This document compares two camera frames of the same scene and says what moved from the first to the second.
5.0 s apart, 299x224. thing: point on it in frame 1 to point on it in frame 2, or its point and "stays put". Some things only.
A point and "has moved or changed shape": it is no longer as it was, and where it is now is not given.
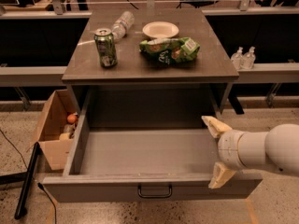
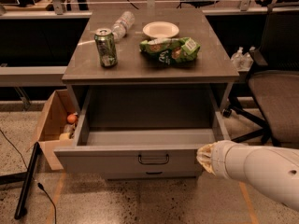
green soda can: x=106 y=48 stays put
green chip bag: x=166 y=51 stays put
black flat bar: x=21 y=208 stays put
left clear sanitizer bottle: x=236 y=59 stays put
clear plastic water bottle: x=121 y=25 stays put
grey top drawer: x=141 y=148 has moved or changed shape
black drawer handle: x=139 y=191 to x=153 y=163
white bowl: x=161 y=29 stays put
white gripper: x=228 y=148 to x=220 y=158
